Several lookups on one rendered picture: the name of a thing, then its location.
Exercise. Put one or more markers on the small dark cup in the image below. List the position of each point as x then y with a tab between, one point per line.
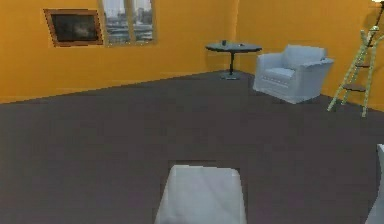
224	42

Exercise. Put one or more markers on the pale blue armchair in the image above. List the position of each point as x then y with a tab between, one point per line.
293	75

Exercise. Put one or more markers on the window with city view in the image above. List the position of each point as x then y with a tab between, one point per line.
128	21

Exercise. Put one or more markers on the brown framed dark picture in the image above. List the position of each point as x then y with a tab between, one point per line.
74	27

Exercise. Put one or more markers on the green ladder shelf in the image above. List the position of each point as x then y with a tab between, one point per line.
358	71

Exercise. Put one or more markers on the pale grey furniture edge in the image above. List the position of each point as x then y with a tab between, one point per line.
378	200

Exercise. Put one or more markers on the black floor lamp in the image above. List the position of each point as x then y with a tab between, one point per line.
379	13

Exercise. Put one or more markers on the round dark pedestal table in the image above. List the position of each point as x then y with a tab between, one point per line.
232	47

